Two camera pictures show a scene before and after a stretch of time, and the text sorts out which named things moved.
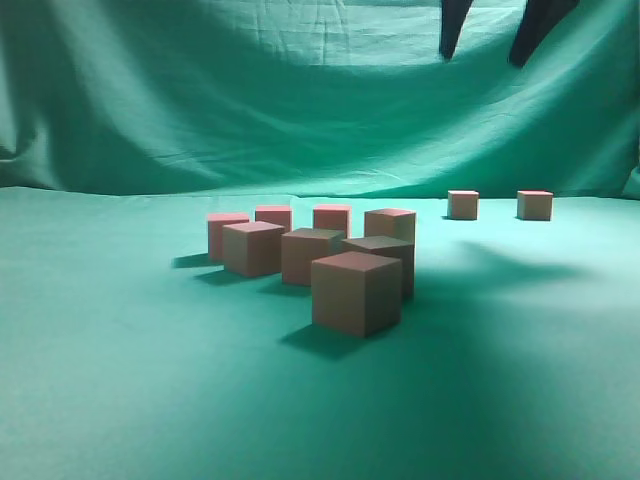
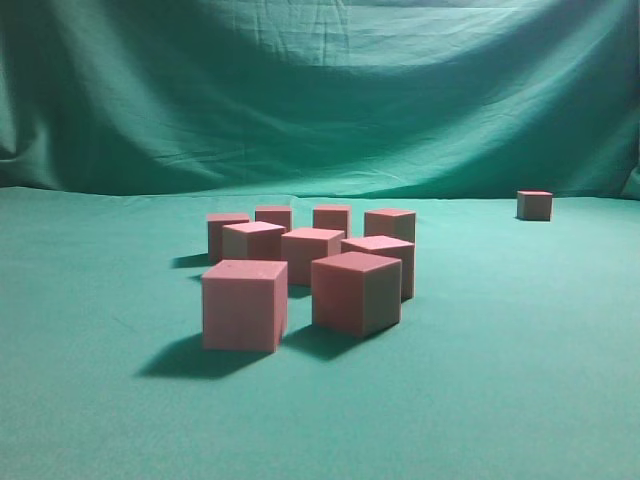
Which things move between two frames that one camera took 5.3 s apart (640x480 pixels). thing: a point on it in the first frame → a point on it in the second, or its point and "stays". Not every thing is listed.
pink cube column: [357, 293] stays
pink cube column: [391, 247] stays
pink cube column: [462, 204] → [245, 305]
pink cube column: [215, 231] stays
